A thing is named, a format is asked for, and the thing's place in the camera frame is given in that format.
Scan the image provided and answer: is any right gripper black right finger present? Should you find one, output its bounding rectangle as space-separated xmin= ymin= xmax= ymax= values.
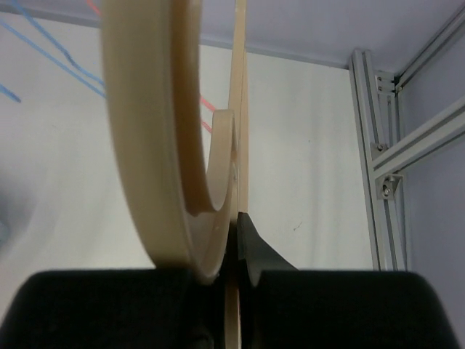
xmin=237 ymin=213 xmax=458 ymax=348

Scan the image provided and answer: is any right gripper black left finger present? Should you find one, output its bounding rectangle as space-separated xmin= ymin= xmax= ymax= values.
xmin=1 ymin=269 xmax=225 ymax=348

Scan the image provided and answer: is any beige wooden hanger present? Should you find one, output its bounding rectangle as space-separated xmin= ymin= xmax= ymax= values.
xmin=101 ymin=1 xmax=248 ymax=348

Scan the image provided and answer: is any pink wire hanger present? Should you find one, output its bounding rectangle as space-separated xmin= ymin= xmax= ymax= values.
xmin=86 ymin=0 xmax=216 ymax=134

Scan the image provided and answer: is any light blue hanger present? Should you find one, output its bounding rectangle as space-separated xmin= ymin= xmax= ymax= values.
xmin=0 ymin=84 xmax=21 ymax=103
xmin=1 ymin=1 xmax=106 ymax=101

